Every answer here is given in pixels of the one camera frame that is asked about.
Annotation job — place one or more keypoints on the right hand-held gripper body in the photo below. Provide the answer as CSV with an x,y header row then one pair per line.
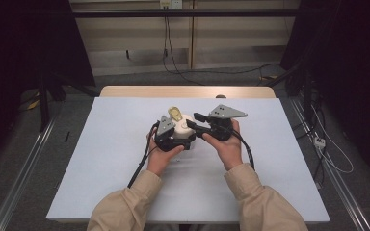
x,y
224,120

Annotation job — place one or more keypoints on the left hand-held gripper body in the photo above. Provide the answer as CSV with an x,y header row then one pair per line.
x,y
165,126

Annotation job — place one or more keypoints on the clear jar with white lid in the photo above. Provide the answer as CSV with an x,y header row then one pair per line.
x,y
183,128

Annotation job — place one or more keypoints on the person's right hand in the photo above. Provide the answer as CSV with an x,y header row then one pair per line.
x,y
226,150

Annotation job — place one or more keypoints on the person's left hand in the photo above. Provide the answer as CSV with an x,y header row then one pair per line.
x,y
160,159

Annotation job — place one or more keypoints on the white power strip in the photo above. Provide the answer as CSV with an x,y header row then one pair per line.
x,y
319,142

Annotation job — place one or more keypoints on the small black stick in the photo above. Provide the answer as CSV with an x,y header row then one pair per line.
x,y
67,136

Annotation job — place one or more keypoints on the black metal stand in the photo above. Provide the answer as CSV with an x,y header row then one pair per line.
x,y
43,102

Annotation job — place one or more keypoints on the dark curtain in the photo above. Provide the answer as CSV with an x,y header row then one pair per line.
x,y
353,64
22,64

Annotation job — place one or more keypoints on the white wall socket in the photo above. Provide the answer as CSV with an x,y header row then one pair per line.
x,y
170,4

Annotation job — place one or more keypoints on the metal floor rail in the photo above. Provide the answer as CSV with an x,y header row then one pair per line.
x,y
340,189
19,179

